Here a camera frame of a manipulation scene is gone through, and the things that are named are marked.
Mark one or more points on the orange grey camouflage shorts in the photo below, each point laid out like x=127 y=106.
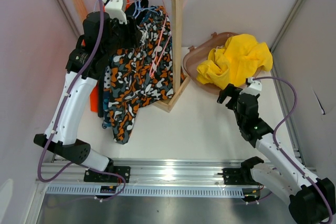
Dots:
x=132 y=87

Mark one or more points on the blue patterned shorts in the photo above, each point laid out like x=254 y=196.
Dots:
x=106 y=88

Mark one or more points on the translucent pink plastic basin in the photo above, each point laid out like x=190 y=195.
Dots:
x=199 y=54

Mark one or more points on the aluminium mounting rail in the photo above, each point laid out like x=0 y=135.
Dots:
x=156 y=172

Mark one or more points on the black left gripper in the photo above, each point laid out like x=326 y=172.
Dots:
x=133 y=38

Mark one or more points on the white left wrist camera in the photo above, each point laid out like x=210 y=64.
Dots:
x=116 y=9

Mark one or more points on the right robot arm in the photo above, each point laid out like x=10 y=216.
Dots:
x=309 y=198

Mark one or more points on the dark navy shorts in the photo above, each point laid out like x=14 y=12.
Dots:
x=131 y=10

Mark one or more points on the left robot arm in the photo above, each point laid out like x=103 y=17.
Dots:
x=102 y=37

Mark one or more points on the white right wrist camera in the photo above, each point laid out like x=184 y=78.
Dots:
x=254 y=87

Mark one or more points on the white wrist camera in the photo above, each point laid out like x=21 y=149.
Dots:
x=254 y=87
x=116 y=9

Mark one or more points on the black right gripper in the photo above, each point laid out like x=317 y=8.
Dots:
x=230 y=91

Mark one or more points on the grey slotted cable duct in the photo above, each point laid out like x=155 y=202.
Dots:
x=154 y=191

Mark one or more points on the yellow shorts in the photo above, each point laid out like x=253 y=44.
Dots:
x=240 y=57

